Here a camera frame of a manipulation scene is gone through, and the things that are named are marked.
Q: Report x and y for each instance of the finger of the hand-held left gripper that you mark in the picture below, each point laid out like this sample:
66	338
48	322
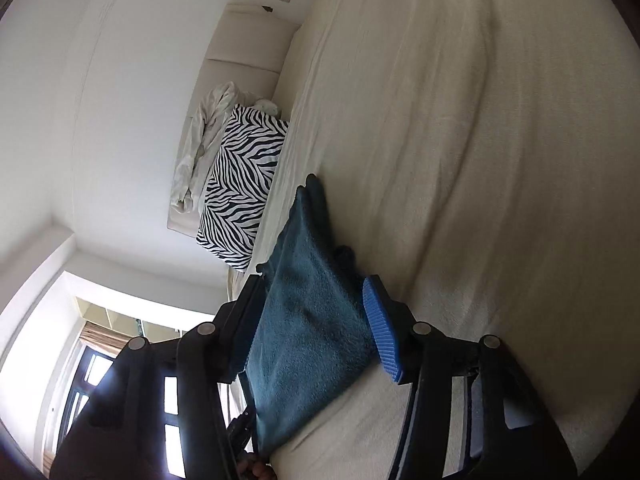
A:
243	432

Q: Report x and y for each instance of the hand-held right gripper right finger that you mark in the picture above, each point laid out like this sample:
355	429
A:
382	325

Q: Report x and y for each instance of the person's left hand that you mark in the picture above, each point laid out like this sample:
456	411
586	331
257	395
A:
256	471

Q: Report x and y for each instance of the beige padded headboard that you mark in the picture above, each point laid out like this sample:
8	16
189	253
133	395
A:
240	45

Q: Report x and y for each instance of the beige curtain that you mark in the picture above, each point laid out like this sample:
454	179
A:
100	337

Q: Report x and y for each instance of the zebra print pillow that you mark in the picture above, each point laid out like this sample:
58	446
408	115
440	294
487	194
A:
240	185

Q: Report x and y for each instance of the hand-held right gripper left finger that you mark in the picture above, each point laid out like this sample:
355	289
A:
240	320

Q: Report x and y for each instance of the dark teal knit sweater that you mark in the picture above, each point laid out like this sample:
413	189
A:
310	335

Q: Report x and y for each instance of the bed with beige sheet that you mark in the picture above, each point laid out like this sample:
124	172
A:
475	135

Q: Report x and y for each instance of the black framed window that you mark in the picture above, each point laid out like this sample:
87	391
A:
95	367

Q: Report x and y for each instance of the white wall shelf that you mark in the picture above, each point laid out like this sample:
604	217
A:
150	317

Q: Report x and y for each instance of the white crumpled duvet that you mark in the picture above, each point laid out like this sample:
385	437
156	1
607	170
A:
200	135

